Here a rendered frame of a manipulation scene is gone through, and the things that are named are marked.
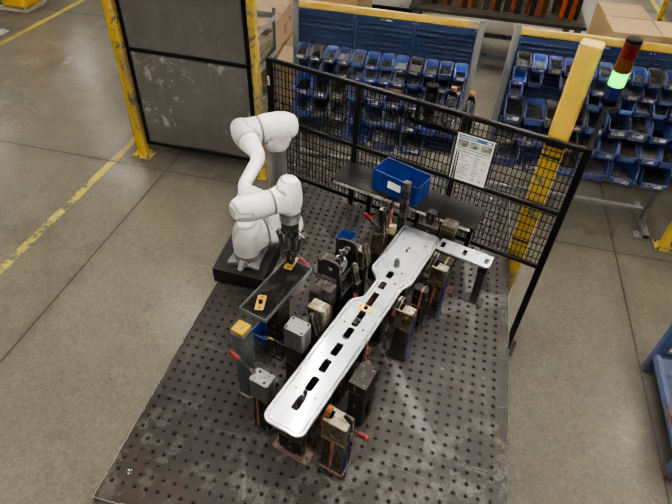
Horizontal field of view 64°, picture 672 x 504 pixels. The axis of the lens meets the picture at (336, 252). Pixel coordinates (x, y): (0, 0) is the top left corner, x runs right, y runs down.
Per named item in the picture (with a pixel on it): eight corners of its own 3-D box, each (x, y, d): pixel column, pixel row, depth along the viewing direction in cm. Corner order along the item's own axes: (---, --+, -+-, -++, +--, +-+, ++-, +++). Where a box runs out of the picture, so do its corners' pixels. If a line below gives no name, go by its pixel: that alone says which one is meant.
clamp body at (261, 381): (270, 438, 231) (266, 392, 207) (249, 426, 235) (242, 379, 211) (282, 421, 237) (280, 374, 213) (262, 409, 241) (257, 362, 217)
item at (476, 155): (484, 190, 297) (498, 141, 277) (446, 177, 305) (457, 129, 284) (485, 188, 299) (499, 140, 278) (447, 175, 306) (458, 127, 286)
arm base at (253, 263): (224, 268, 293) (223, 261, 289) (238, 241, 308) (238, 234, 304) (255, 276, 291) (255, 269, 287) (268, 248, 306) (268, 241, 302)
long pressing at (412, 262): (306, 445, 199) (306, 443, 198) (257, 417, 207) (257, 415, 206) (442, 239, 289) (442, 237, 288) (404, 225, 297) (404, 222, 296)
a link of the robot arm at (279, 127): (260, 234, 304) (295, 224, 312) (270, 251, 294) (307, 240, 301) (249, 109, 253) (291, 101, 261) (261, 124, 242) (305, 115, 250)
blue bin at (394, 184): (414, 207, 302) (418, 188, 293) (370, 186, 315) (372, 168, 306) (429, 194, 312) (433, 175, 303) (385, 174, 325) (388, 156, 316)
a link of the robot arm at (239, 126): (235, 131, 238) (264, 125, 243) (223, 113, 250) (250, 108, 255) (238, 156, 247) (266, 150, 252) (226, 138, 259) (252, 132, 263)
